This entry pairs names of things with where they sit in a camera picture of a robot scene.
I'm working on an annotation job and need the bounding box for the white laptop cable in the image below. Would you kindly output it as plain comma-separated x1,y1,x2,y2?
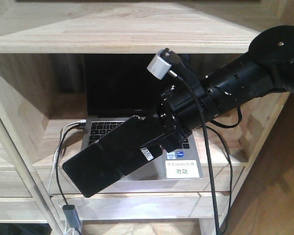
48,119,87,235

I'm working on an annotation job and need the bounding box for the white label sticker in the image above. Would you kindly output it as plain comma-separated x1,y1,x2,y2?
165,160,200,179

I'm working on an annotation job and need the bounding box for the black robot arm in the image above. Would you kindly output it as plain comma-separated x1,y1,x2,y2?
135,25,294,151

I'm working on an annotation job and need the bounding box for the black camera cable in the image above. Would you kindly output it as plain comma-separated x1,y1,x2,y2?
168,70,243,235

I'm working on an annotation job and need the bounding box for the grey usb adapter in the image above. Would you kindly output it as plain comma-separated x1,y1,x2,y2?
62,205,82,231

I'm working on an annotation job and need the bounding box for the wooden desk frame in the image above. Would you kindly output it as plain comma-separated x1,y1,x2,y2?
0,0,294,235

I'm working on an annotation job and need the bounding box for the black laptop cable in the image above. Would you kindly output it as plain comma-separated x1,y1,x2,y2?
55,124,86,209

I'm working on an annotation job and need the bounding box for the silver laptop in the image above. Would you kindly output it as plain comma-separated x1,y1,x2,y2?
81,54,204,181

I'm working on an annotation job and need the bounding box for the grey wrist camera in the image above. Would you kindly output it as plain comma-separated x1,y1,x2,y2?
147,48,181,80

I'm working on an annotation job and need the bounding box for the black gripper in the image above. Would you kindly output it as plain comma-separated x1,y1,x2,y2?
129,85,191,152

